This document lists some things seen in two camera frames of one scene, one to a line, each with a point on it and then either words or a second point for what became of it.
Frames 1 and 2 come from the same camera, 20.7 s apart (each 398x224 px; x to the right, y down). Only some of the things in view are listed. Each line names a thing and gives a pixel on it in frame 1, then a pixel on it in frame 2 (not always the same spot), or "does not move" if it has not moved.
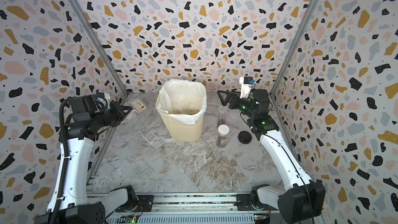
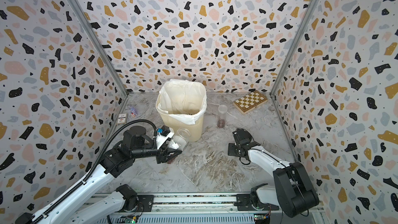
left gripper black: x=116 y=106 -> x=164 y=156
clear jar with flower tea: x=139 y=110 -> x=185 y=133
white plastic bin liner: x=185 y=100 does not move
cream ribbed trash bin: x=179 y=130 does not move
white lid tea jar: x=223 y=130 -> x=178 y=142
